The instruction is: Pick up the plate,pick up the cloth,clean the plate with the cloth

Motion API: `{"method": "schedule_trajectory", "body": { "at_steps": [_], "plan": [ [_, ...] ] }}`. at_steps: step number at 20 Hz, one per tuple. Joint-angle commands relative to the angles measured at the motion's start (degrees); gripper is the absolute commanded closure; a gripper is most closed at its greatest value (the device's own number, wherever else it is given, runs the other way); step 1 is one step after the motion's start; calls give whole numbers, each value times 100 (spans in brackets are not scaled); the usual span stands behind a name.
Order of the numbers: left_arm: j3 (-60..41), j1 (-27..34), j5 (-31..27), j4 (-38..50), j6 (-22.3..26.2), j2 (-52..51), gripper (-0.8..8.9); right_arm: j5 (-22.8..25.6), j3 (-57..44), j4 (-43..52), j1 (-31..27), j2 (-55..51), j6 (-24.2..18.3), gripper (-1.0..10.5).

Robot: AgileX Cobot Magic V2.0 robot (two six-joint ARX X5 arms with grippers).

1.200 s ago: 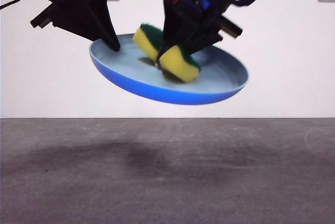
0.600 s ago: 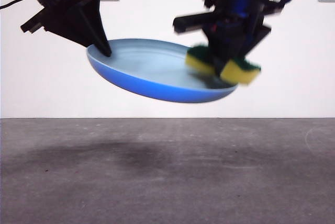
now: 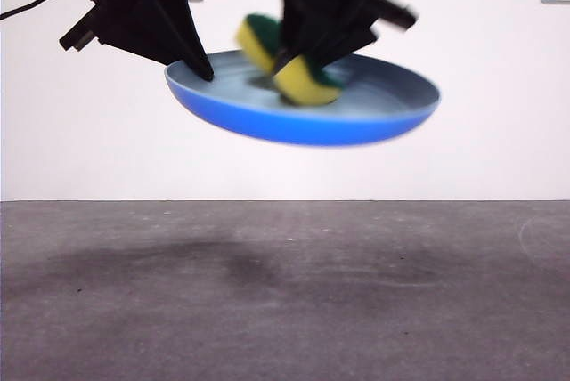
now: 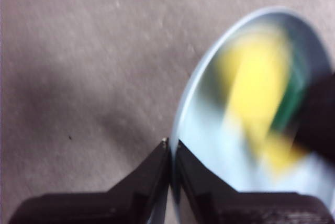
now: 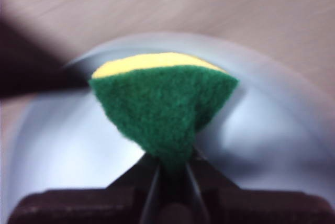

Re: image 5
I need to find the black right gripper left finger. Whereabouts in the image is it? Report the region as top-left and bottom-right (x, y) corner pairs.
(14, 154), (159, 224)

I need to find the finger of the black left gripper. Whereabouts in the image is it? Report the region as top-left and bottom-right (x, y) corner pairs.
(0, 17), (90, 100)

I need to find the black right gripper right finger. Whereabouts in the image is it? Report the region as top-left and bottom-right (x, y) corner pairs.
(186, 147), (334, 224)

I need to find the light blue round plate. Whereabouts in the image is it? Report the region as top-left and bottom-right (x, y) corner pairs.
(5, 32), (335, 191)

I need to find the yellow sponge with green scourer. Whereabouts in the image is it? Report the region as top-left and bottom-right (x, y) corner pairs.
(88, 52), (240, 201)

